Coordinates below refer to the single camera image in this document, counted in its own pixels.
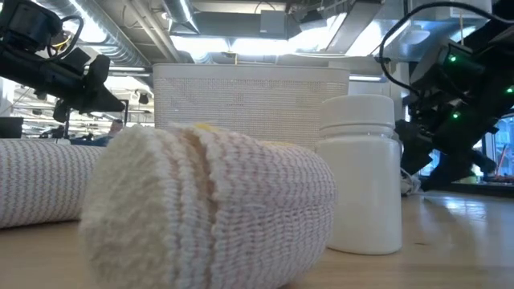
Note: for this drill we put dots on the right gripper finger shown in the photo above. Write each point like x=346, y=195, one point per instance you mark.
x=462, y=168
x=413, y=144

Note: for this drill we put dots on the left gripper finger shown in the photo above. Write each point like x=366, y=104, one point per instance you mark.
x=100, y=96

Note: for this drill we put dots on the white plastic pill bottle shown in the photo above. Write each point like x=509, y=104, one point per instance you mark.
x=361, y=180

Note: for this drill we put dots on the long white bandage roll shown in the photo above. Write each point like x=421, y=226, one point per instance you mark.
x=40, y=180

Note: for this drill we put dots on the short thick white bandage roll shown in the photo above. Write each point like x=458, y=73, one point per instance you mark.
x=201, y=221

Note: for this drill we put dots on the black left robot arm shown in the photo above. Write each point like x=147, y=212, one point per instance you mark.
x=24, y=20

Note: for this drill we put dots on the white perforated plastic basket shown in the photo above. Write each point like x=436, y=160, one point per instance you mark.
x=249, y=100

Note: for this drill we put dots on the person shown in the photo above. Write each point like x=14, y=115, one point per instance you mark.
x=114, y=127

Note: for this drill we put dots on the black monitor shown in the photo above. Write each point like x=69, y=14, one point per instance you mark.
x=10, y=127

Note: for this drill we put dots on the grey ceiling box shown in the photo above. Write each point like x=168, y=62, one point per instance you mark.
x=273, y=22

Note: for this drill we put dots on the black stand frame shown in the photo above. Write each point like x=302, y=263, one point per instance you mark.
x=127, y=112

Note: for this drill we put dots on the silver spiral air duct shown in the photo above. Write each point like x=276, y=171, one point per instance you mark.
x=116, y=36

